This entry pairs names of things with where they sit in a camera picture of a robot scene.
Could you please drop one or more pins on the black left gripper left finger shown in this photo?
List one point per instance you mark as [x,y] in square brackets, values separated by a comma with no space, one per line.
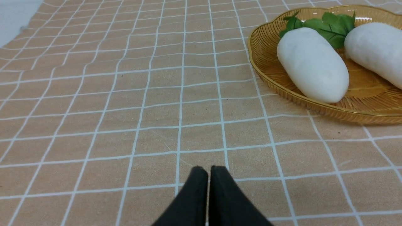
[190,205]

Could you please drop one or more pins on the orange checkered tablecloth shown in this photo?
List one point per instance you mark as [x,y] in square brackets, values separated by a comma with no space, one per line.
[106,105]

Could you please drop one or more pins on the amber ribbed glass plate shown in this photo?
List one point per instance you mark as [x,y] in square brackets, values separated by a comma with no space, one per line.
[370,99]

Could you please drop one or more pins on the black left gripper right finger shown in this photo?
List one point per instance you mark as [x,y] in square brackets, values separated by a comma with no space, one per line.
[228,205]

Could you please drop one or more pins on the white radish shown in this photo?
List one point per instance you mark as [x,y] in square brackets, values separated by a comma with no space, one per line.
[306,51]
[375,46]

